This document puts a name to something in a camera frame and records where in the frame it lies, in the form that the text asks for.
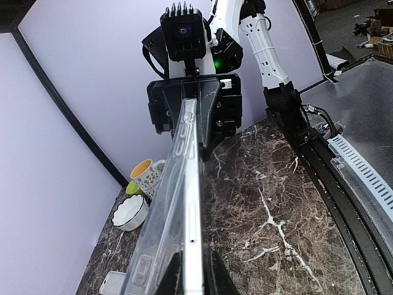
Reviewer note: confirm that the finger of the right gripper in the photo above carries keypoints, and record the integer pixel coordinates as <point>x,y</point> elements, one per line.
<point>172,97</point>
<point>208,91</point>

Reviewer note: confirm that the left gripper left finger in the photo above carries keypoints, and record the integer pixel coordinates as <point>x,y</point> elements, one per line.
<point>172,280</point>

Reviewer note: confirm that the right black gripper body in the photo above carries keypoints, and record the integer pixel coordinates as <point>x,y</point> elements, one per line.
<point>229,111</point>

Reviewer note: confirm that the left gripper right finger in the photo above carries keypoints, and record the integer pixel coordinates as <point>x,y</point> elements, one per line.
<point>217,280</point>

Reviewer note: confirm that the phone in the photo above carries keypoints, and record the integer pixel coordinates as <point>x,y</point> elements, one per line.
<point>192,264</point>

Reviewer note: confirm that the clear magsafe phone case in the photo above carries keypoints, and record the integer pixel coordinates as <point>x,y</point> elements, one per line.
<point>162,231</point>

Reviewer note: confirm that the white phone case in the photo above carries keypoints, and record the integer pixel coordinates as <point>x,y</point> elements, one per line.
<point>112,284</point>

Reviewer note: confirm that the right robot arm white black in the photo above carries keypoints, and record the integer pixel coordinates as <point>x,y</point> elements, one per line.
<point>226,21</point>

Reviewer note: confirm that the white scalloped bowl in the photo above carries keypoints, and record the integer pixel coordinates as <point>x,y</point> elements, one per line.
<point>131,213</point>

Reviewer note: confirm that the white patterned mug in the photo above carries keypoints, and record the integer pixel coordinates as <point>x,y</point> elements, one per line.
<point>147,176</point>

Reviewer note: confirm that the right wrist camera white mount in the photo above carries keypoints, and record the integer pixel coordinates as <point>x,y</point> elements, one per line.
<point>187,35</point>

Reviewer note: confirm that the right black frame post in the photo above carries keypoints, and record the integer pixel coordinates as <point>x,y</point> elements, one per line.
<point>66,111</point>

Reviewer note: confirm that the black front rail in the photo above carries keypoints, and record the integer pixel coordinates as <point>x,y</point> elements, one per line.
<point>366,247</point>

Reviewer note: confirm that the white slotted cable duct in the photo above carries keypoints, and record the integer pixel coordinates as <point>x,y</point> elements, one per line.
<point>367,174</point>

